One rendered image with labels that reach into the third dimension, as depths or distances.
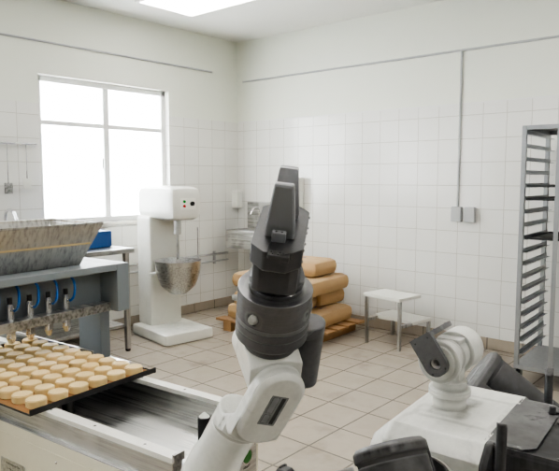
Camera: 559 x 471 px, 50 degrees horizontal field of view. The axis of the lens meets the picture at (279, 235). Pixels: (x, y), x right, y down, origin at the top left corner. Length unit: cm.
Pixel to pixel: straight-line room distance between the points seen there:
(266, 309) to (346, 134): 547
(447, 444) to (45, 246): 139
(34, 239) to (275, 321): 131
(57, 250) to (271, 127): 495
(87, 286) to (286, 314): 147
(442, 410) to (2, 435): 118
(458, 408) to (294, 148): 564
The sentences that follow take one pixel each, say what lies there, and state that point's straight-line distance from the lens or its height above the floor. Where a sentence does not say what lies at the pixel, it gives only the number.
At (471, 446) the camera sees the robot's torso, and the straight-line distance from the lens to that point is 88.
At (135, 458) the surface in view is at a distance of 139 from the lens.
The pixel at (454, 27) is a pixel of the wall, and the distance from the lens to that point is 569.
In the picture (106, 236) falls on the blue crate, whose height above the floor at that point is 97.
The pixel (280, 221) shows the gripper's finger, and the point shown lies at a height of 141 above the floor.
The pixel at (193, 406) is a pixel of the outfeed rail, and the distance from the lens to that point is 165.
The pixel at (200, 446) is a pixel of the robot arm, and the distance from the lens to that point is 85.
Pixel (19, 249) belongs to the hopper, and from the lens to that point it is 190.
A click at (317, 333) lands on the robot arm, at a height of 127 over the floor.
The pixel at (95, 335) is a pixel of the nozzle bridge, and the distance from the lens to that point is 221.
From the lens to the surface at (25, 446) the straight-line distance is 170.
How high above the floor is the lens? 146
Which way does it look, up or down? 5 degrees down
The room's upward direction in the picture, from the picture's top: straight up
